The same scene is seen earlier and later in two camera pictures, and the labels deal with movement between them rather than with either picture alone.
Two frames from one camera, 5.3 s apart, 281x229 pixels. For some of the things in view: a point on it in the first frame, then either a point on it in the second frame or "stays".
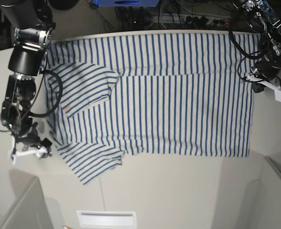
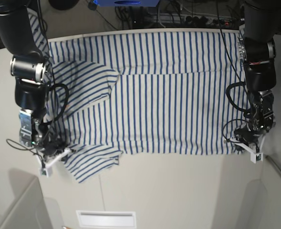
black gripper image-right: [267, 67] to [250, 131]
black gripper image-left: [25, 132] to [51, 144]
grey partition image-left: [29, 209] stays
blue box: [135, 3] stays
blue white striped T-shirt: [188, 94] stays
